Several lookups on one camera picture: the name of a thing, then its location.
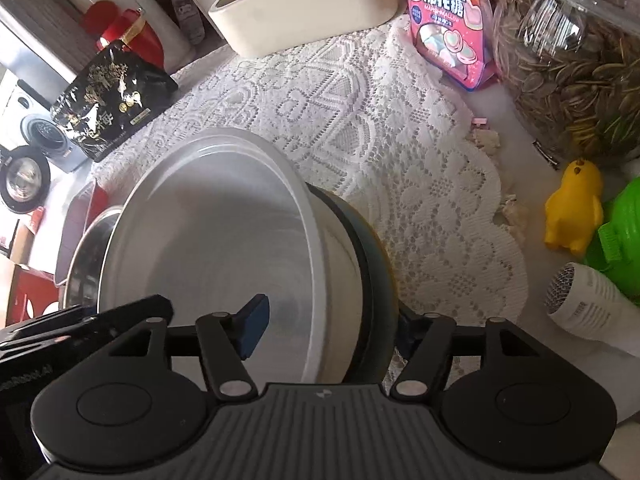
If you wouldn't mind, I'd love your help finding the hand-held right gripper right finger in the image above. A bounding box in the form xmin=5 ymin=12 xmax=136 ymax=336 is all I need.
xmin=390 ymin=310 xmax=546 ymax=403

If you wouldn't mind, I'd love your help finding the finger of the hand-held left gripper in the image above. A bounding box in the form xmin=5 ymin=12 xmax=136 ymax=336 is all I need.
xmin=0 ymin=295 xmax=174 ymax=356

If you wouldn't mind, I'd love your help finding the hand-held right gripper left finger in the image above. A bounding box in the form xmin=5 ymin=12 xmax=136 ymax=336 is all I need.
xmin=107 ymin=294 xmax=271 ymax=403

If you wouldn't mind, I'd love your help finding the blue enamel bowl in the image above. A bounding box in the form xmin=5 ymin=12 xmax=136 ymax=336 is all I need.
xmin=305 ymin=182 xmax=401 ymax=386

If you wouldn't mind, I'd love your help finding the white bowl with red print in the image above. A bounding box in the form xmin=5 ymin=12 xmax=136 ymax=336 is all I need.
xmin=97 ymin=127 xmax=363 ymax=386

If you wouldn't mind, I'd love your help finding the stainless steel bowl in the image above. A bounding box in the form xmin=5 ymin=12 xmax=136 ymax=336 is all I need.
xmin=55 ymin=205 xmax=126 ymax=311

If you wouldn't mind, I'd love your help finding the red rectangular dish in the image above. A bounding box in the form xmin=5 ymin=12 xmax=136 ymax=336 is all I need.
xmin=65 ymin=180 xmax=111 ymax=246

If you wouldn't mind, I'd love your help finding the round glass washer door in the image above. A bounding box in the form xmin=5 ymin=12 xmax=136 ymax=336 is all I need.
xmin=0 ymin=145 xmax=53 ymax=211

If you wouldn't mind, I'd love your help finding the white toy microphone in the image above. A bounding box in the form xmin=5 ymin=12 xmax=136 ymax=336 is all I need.
xmin=542 ymin=261 xmax=640 ymax=348

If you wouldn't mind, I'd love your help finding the white lace tablecloth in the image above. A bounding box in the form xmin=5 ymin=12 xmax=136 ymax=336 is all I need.
xmin=90 ymin=12 xmax=531 ymax=396

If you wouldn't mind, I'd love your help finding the black snack bag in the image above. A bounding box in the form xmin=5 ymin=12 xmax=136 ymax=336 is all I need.
xmin=49 ymin=40 xmax=180 ymax=163

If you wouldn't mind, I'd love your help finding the yellow duck toy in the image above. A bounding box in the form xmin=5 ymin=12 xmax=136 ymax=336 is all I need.
xmin=544 ymin=157 xmax=606 ymax=252

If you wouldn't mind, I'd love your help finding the black hair clip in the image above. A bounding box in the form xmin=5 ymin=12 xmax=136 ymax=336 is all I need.
xmin=532 ymin=140 xmax=560 ymax=167

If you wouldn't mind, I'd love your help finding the green gumball dispenser toy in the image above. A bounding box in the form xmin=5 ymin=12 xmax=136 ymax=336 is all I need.
xmin=582 ymin=176 xmax=640 ymax=306

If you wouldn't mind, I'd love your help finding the grey washing machine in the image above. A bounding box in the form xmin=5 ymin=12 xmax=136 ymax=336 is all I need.
xmin=0 ymin=67 xmax=88 ymax=173

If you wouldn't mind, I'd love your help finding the red lidded container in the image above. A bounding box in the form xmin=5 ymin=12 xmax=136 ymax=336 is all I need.
xmin=80 ymin=0 xmax=166 ymax=68

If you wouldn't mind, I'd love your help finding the glass jar of sunflower seeds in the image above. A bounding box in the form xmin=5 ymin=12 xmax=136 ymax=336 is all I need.
xmin=492 ymin=0 xmax=640 ymax=171

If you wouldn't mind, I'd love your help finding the cream tissue box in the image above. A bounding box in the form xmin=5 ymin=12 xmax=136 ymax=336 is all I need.
xmin=207 ymin=0 xmax=401 ymax=58

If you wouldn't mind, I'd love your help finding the pink marshmallow bag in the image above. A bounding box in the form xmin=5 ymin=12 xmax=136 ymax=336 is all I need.
xmin=404 ymin=0 xmax=498 ymax=92

